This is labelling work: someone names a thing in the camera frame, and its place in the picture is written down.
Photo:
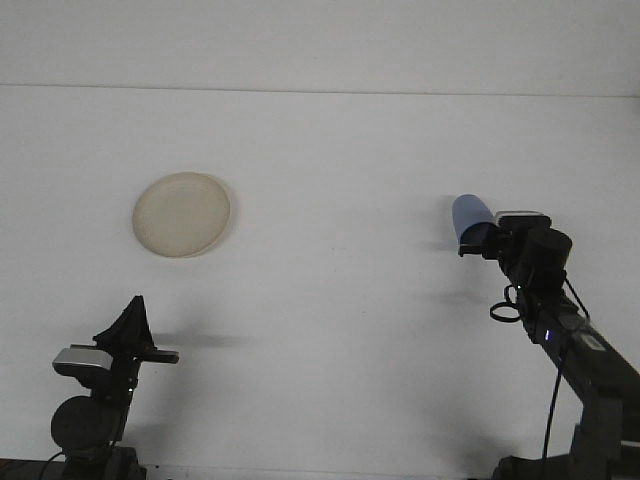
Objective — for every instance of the pale blue cup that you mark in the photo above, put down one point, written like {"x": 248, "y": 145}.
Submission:
{"x": 467, "y": 212}

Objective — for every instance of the pale round plate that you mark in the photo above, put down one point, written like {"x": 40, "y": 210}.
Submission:
{"x": 180, "y": 215}

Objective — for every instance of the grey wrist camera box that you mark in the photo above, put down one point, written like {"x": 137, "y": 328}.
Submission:
{"x": 82, "y": 359}
{"x": 520, "y": 218}

